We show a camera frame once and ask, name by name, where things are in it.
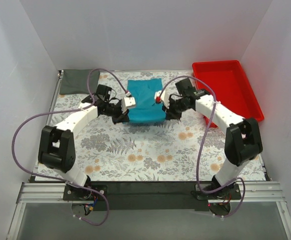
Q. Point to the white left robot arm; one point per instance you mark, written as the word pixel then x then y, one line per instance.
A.
pixel 57 143

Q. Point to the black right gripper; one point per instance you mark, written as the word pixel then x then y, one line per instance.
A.
pixel 171 113

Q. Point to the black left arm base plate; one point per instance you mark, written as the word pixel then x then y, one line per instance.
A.
pixel 95 193

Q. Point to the folded dark grey t shirt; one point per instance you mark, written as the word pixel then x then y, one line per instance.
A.
pixel 79 81

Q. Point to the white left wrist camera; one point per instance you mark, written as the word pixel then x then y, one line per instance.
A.
pixel 128 102

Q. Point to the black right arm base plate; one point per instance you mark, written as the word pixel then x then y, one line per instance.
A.
pixel 222 196

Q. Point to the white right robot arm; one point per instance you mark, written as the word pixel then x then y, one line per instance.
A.
pixel 243 141

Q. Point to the red plastic bin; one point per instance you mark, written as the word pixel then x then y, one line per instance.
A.
pixel 230 83

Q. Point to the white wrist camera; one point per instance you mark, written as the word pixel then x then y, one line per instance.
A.
pixel 161 97
pixel 128 102

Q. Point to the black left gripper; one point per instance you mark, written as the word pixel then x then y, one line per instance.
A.
pixel 120 116

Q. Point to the aluminium front frame rail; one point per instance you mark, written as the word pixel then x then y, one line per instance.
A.
pixel 147 210

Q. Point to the teal t shirt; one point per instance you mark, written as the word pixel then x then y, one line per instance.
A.
pixel 146 111

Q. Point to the floral patterned table mat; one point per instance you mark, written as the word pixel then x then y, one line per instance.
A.
pixel 173 150

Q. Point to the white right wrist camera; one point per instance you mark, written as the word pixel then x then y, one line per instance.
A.
pixel 161 97

